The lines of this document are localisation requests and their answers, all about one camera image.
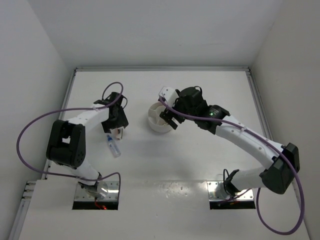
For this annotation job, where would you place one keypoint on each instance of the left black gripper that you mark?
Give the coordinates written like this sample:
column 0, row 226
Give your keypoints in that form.
column 121, row 122

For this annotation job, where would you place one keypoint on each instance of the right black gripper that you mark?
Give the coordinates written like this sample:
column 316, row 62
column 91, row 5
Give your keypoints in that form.
column 167, row 114

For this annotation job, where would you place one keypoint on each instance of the clear blue-cap bottle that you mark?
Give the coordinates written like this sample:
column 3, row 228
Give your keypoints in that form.
column 113, row 147

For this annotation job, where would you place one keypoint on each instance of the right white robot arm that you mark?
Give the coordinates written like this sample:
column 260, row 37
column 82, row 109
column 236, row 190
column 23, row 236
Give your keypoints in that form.
column 278, row 162

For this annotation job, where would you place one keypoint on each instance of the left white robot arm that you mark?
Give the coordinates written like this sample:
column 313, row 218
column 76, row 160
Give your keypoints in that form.
column 67, row 142

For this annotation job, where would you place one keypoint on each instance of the white round divided organizer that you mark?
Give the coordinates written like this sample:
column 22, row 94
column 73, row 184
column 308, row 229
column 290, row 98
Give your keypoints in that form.
column 155, row 122

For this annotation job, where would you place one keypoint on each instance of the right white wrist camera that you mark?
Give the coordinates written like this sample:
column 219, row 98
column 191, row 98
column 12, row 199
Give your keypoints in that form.
column 169, row 95

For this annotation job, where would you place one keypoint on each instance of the aluminium frame rail back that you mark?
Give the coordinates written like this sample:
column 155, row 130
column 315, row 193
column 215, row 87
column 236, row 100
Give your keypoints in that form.
column 162, row 68

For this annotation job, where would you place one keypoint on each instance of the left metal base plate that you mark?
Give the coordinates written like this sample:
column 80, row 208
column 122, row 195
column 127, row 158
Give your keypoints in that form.
column 107, row 191

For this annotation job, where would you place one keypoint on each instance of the metal base plate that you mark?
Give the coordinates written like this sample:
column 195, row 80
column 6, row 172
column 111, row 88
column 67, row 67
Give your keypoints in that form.
column 107, row 191
column 216, row 193

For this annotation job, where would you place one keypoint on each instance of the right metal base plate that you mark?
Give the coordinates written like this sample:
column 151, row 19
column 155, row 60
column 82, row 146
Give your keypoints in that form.
column 216, row 193

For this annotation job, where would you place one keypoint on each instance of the aluminium frame rail right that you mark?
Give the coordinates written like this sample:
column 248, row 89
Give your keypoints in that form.
column 259, row 105

